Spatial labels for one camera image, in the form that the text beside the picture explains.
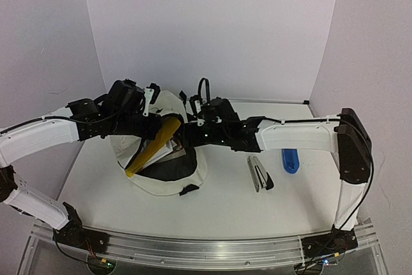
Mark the aluminium front rail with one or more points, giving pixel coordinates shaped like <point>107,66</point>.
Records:
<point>226,255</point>

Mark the cream canvas backpack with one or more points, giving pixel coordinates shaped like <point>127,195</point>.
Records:
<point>173,174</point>

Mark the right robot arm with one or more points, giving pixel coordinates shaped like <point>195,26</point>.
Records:
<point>276,170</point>

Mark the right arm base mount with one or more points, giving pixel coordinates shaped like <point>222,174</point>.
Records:
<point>334,241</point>

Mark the dark cover paperback book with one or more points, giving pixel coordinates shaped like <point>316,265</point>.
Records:
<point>177,146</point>

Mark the blue pencil case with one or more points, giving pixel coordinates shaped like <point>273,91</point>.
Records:
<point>291,161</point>

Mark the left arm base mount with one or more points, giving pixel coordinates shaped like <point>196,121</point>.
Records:
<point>74,234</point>

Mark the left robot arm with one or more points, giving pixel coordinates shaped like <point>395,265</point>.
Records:
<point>29,174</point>

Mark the white palm leaf book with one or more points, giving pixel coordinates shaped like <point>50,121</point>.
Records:
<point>165,150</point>

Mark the yellow book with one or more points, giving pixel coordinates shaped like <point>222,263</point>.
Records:
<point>166,132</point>

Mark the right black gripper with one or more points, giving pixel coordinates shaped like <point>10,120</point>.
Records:
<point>192,127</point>

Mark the silver black stapler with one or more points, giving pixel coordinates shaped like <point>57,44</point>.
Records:
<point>260,177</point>

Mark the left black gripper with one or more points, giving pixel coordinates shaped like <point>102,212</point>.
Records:
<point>154,125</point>

